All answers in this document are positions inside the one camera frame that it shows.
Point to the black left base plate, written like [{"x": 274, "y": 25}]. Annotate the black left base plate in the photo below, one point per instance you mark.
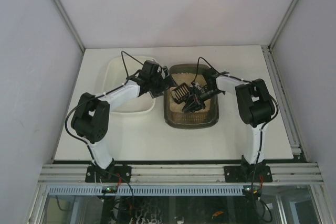
[{"x": 113, "y": 174}]

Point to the white plastic bin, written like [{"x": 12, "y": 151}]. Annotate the white plastic bin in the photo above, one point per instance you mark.
[{"x": 123, "y": 99}]

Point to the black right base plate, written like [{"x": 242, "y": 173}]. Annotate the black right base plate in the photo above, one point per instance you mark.
[{"x": 241, "y": 174}]

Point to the aluminium mounting rail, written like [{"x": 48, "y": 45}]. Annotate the aluminium mounting rail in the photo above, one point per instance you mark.
[{"x": 282, "y": 174}]

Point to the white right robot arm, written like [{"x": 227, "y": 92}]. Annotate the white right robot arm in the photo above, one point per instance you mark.
[{"x": 256, "y": 106}]

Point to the blue-grey slotted cable duct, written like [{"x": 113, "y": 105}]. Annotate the blue-grey slotted cable duct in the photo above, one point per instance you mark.
[{"x": 153, "y": 190}]

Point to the black slotted litter scoop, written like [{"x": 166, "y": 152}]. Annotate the black slotted litter scoop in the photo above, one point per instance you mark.
[{"x": 180, "y": 93}]

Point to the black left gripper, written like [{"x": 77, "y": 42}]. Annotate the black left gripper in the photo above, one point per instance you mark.
[{"x": 165, "y": 80}]

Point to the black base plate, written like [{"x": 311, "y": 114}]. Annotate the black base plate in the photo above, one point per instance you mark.
[
  {"x": 241, "y": 174},
  {"x": 113, "y": 174}
]

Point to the dark translucent litter box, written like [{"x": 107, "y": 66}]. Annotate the dark translucent litter box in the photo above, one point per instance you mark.
[{"x": 191, "y": 73}]

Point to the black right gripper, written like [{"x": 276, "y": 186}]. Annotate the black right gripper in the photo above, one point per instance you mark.
[{"x": 196, "y": 97}]

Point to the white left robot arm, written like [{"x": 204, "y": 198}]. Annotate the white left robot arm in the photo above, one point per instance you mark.
[{"x": 88, "y": 122}]

